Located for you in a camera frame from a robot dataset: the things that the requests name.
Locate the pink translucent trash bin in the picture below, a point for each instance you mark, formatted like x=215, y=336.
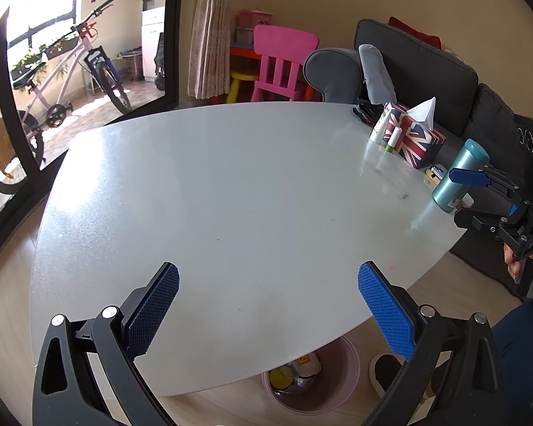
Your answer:
x=337, y=381

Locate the teal thermos bottle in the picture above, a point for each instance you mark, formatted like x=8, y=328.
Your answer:
x=459, y=173

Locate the clear dome container with beads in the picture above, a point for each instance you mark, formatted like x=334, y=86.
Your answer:
x=305, y=382

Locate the grey sofa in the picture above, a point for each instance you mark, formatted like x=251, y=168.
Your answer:
x=426, y=66

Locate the red child table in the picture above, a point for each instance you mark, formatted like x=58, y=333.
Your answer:
x=244, y=51

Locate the small metal rack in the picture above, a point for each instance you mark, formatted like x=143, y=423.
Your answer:
x=131, y=64

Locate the beige patterned curtain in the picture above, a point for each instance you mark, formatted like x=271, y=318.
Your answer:
x=208, y=44

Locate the person's right leg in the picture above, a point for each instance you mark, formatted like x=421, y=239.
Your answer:
x=515, y=350

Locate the black planter with plants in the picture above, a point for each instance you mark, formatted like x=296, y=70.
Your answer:
x=62, y=49
x=26, y=70

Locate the light grey cushion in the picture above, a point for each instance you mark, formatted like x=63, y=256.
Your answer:
x=375, y=75

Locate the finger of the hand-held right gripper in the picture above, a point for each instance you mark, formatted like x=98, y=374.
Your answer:
x=475, y=219
x=471, y=177

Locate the pink child chair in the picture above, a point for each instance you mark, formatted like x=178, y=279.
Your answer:
x=284, y=44

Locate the white tissue sheet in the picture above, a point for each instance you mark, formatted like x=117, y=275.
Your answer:
x=424, y=113

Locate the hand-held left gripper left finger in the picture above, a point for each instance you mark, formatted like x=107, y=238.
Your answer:
x=153, y=306

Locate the red cushion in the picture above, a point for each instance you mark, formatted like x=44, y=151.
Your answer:
x=419, y=35

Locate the person's right hand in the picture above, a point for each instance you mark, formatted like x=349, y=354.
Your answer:
x=511, y=262

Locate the yellow child stool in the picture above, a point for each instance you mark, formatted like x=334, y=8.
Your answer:
x=242, y=77

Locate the grey storage box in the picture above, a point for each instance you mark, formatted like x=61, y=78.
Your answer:
x=244, y=35

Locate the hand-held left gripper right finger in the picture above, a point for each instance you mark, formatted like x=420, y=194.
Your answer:
x=386, y=315

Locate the white cabinet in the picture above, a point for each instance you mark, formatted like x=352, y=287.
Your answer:
x=153, y=31

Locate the flag print tissue box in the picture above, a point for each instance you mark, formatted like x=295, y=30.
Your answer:
x=411, y=142

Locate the black sliding door frame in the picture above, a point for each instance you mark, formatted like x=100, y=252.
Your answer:
x=172, y=53

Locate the small white green-capped tube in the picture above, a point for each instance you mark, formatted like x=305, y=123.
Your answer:
x=393, y=140

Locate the white bicycle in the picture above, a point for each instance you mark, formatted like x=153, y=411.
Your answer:
x=55, y=114

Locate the white cream tube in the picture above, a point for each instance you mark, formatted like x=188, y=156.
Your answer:
x=379, y=128

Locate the person's black shoe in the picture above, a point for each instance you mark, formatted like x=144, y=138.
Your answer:
x=388, y=372

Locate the pink storage box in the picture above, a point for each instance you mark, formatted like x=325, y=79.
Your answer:
x=255, y=18

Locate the yellow round zip pouch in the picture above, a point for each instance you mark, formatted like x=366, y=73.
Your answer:
x=280, y=379

